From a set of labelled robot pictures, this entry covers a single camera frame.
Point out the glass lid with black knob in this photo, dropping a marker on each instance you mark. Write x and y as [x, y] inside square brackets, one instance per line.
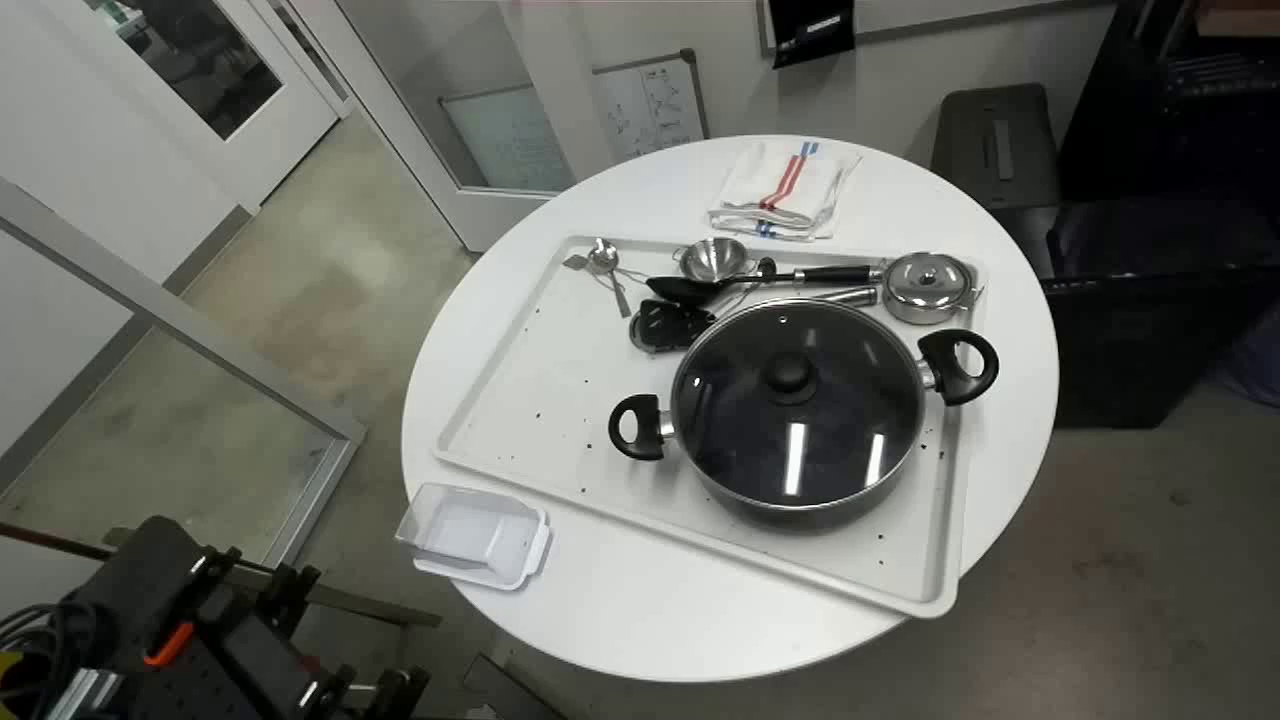
[747, 415]

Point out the small steel strainer pot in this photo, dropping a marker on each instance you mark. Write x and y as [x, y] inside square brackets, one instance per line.
[927, 286]

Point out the black measuring spoons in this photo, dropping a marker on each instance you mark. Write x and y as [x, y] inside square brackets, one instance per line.
[661, 327]

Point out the white perforated tray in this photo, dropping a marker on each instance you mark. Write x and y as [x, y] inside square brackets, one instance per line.
[561, 401]

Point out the small metal spoon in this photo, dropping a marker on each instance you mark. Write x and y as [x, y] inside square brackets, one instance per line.
[602, 253]

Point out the steel measuring cup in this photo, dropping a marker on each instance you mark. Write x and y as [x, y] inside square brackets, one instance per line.
[715, 258]

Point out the clear plastic container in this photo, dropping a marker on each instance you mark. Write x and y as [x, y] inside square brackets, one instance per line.
[466, 532]

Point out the small whiteboard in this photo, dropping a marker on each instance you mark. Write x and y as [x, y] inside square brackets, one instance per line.
[652, 106]

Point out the white framed glass panel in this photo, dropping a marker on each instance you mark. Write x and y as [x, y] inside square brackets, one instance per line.
[505, 132]

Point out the black chair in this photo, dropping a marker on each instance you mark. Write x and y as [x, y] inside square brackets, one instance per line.
[994, 145]

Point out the white door with window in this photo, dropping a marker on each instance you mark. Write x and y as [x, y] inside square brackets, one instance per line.
[284, 106]

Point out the grey framed glass partition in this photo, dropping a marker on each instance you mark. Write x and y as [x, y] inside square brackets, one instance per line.
[163, 312]

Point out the black cabinet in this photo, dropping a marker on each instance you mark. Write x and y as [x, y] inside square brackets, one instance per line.
[1160, 305]

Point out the black clamp stand equipment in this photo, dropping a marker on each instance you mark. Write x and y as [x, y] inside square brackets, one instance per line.
[145, 613]

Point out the black wall-mounted holder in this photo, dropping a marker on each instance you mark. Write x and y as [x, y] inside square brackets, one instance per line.
[804, 29]

